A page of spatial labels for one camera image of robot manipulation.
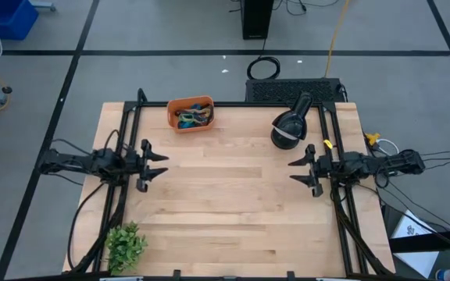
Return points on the small green potted plant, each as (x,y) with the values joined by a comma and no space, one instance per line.
(125,247)

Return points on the white paper box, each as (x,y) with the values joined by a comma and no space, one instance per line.
(416,261)

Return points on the orange plastic bin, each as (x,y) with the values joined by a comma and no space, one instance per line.
(190,100)

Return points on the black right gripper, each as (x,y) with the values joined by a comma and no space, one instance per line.
(326,166)

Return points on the black beam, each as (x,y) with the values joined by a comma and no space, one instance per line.
(432,241)

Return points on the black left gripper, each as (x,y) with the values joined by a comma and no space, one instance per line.
(135,166)

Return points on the black table edge bracket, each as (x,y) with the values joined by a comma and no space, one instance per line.
(177,274)
(290,275)

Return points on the grey metal leg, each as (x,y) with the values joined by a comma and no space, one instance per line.
(43,6)

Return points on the black ventilated case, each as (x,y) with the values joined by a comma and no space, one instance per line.
(264,90)

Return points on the yellow plug connector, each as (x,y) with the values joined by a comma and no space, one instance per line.
(372,138)

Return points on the black round foot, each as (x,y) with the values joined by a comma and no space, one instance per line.
(7,90)

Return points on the blue plastic bin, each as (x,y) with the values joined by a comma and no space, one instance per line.
(4,17)

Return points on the black computer tower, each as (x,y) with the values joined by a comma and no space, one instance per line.
(256,19)

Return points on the yellow rubber band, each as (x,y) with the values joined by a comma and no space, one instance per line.
(208,112)

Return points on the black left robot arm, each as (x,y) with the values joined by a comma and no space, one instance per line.
(88,164)

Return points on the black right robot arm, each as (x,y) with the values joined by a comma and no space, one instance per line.
(385,164)

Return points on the wide black rubber band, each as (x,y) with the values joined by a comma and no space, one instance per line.
(205,122)

